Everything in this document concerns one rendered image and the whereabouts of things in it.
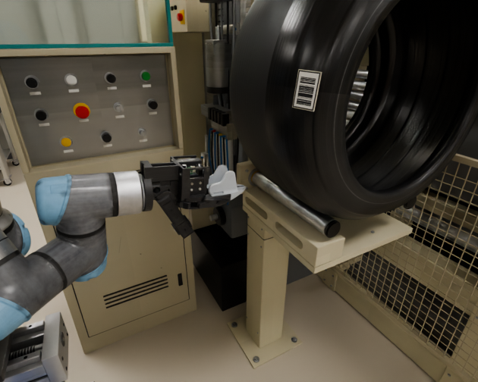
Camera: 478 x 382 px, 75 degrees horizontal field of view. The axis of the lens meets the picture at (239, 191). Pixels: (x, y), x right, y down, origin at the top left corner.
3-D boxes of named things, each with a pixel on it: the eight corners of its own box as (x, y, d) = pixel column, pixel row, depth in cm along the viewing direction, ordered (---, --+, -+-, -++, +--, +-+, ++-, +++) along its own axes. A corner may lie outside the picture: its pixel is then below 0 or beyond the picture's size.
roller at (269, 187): (247, 175, 97) (259, 167, 98) (253, 185, 100) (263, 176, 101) (324, 230, 70) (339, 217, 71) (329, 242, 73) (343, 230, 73)
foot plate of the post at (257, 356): (226, 324, 156) (226, 321, 155) (271, 305, 167) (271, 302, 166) (253, 369, 135) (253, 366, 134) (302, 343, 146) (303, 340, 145)
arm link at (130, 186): (119, 223, 51) (111, 203, 57) (147, 220, 53) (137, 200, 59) (117, 182, 48) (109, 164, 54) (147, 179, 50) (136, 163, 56)
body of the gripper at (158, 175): (215, 167, 55) (146, 172, 49) (211, 210, 58) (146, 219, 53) (198, 154, 61) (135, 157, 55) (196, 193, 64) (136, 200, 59)
